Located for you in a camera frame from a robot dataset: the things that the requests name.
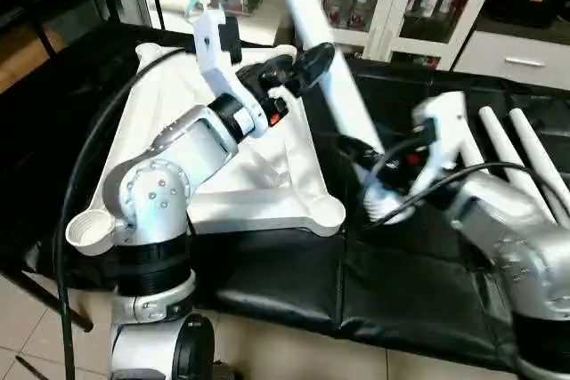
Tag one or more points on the white plastic table leg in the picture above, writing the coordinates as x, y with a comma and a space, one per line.
543, 157
343, 104
508, 144

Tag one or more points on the white plastic table top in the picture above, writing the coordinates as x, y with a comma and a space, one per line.
267, 206

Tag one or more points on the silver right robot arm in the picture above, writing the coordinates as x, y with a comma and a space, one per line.
517, 246

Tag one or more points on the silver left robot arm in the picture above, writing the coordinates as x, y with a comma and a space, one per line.
160, 193

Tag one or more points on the white glass door cabinet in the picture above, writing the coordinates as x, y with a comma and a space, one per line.
396, 6

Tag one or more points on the white drawer unit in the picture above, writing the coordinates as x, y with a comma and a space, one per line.
517, 60

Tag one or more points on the black work mat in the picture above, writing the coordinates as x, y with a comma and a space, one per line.
294, 291

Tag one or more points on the dark shelf unit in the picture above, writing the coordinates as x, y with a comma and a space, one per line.
44, 6

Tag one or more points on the black tripod stand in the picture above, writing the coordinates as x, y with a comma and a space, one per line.
44, 295

